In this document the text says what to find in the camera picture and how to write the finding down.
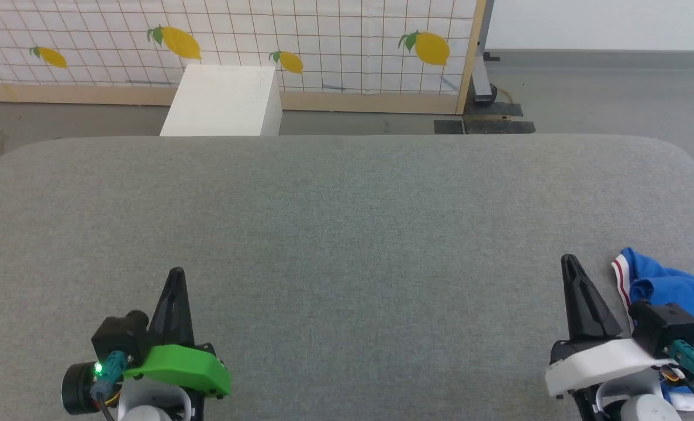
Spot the teal plug black cable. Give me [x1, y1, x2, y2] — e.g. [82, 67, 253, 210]
[89, 350, 128, 421]
[665, 340, 694, 421]

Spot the grey metal stand post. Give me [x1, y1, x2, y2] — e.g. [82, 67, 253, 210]
[468, 0, 502, 107]

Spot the black floor plate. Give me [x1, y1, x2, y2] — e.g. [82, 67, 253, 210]
[462, 102, 524, 118]
[433, 120, 536, 135]

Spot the left teal plug black cable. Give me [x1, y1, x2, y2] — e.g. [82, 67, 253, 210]
[89, 350, 128, 421]

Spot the blue jersey with white lettering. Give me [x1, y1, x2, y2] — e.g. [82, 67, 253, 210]
[611, 247, 694, 410]

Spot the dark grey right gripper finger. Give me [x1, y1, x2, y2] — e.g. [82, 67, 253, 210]
[561, 254, 593, 341]
[572, 257, 623, 340]

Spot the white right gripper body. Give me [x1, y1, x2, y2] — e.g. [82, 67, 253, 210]
[544, 338, 675, 399]

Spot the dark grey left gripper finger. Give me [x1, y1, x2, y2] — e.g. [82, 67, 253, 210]
[148, 268, 178, 347]
[171, 268, 195, 347]

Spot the white box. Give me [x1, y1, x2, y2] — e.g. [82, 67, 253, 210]
[160, 63, 282, 137]

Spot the lemon print screen, wooden frame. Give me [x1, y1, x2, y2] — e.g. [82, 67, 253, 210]
[0, 0, 488, 115]

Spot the right teal plug black cable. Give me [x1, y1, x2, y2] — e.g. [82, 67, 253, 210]
[665, 340, 694, 421]

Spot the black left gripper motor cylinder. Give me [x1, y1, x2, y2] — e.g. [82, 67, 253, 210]
[61, 363, 105, 416]

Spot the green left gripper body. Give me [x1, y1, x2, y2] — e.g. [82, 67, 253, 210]
[129, 344, 232, 398]

